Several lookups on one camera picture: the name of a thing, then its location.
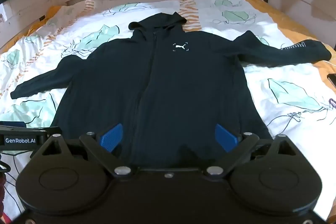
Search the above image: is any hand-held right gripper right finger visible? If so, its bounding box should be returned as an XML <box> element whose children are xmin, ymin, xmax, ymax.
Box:
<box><xmin>202</xmin><ymin>123</ymin><xmax>303</xmax><ymax>180</ymax></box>

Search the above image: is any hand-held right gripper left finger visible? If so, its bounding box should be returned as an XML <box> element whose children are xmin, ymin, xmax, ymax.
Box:
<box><xmin>32</xmin><ymin>123</ymin><xmax>139</xmax><ymax>180</ymax></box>

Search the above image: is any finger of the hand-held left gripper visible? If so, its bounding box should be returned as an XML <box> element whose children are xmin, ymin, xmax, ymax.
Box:
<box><xmin>34</xmin><ymin>126</ymin><xmax>63</xmax><ymax>138</ymax></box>

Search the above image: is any black zip hoodie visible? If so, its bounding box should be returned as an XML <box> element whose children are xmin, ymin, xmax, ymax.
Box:
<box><xmin>10</xmin><ymin>12</ymin><xmax>332</xmax><ymax>174</ymax></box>

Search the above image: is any white leaf printed duvet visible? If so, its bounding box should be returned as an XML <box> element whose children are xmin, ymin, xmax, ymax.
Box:
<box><xmin>0</xmin><ymin>0</ymin><xmax>336</xmax><ymax>216</ymax></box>

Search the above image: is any black phone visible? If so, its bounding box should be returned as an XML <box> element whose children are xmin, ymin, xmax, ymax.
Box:
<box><xmin>326</xmin><ymin>73</ymin><xmax>336</xmax><ymax>95</ymax></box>

